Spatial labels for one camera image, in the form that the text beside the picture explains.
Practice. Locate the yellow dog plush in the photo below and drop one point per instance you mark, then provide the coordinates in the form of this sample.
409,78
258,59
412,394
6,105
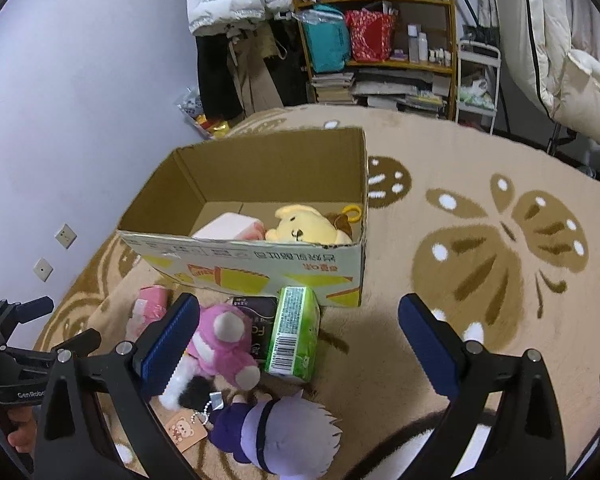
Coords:
305,224

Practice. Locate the stack of books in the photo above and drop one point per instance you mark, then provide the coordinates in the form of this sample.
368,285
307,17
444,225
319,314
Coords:
334,88

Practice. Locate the green tissue pack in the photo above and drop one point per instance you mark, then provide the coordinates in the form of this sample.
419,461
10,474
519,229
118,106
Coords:
293,343

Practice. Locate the pink striped pack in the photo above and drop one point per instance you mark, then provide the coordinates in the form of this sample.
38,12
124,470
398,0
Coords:
149,306

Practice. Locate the black purple packet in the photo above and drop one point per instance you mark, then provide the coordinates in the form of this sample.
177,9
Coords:
262,313

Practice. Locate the wall socket lower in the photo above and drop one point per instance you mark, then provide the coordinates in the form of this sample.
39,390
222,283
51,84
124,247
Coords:
42,269

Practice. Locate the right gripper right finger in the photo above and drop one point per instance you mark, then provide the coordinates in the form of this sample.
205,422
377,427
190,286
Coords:
526,440

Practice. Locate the purple white-haired doll plush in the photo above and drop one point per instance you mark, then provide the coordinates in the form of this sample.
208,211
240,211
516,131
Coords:
291,437

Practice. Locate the beige brown patterned carpet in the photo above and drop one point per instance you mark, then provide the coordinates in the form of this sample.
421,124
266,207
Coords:
500,241

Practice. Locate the black white plush slipper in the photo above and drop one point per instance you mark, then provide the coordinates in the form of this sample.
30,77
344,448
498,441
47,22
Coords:
392,456

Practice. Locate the wall socket upper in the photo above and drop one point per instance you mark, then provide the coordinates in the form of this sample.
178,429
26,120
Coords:
65,236

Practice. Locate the black hanging garment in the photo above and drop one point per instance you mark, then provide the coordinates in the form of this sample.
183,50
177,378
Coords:
217,91

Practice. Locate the person left hand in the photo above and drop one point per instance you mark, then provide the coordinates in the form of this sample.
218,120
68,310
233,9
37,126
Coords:
22,439

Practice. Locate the cardboard box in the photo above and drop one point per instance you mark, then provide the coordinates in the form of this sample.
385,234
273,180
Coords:
254,175

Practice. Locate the plastic bag of toys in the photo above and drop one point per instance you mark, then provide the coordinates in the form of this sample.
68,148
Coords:
190,105

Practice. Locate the teal bag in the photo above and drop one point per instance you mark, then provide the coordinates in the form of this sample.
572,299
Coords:
327,37

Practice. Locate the pink bear plush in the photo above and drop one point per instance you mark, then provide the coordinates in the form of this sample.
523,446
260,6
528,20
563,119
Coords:
221,346

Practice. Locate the white metal cart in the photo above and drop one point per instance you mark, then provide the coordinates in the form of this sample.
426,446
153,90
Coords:
478,84

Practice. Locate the wooden shelf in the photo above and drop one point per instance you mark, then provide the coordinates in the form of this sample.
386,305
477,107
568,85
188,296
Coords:
395,54

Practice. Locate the beige hanging coat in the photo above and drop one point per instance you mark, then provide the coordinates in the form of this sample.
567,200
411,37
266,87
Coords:
253,82

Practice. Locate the red gift bag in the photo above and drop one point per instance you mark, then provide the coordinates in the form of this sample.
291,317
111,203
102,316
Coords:
371,34

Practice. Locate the pink tissue pack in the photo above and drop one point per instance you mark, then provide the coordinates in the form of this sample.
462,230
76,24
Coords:
231,226

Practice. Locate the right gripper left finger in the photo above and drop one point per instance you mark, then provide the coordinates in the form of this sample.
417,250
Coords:
74,441

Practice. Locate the white reclining chair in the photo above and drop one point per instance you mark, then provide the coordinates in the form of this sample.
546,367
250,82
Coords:
552,51

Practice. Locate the wall socket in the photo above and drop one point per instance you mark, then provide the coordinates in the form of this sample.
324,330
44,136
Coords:
65,236
42,269

